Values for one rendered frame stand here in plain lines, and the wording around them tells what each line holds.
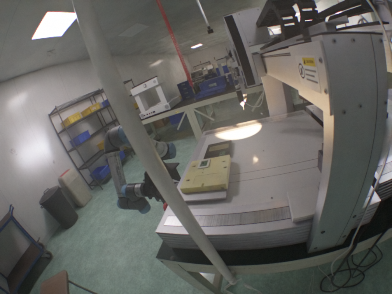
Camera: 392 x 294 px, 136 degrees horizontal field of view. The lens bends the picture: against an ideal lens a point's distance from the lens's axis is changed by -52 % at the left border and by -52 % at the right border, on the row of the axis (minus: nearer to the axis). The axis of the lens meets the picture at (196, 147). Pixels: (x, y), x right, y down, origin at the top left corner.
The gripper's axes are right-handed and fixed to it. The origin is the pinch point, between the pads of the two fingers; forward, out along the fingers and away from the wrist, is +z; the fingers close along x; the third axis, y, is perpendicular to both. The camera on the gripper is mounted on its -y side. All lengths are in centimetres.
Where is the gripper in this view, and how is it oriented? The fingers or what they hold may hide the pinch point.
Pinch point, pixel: (180, 184)
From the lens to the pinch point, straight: 71.5
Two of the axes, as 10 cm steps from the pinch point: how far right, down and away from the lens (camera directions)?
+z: 9.1, -1.9, -3.7
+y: 3.4, 8.5, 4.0
